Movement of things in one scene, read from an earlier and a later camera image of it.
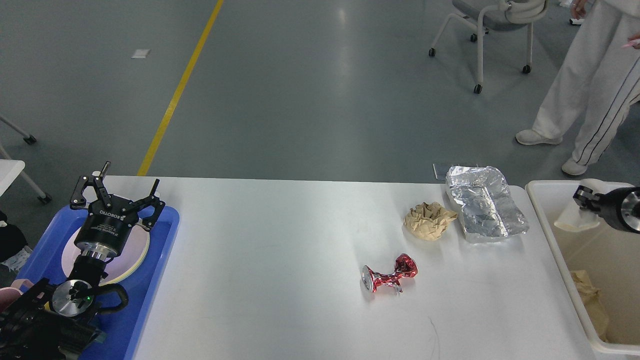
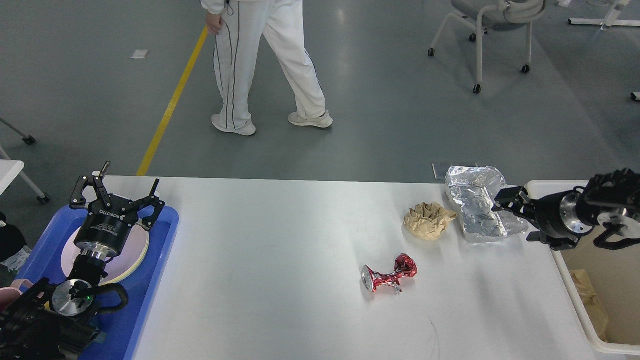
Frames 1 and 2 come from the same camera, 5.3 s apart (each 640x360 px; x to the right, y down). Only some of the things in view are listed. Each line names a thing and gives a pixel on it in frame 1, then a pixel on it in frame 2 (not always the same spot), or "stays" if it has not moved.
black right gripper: x=620 y=207 -> x=556 y=214
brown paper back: x=428 y=221 stays
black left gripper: x=103 y=231 stays
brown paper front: x=594 y=301 stays
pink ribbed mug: x=9 y=295 stays
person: x=597 y=63 -> x=239 y=26
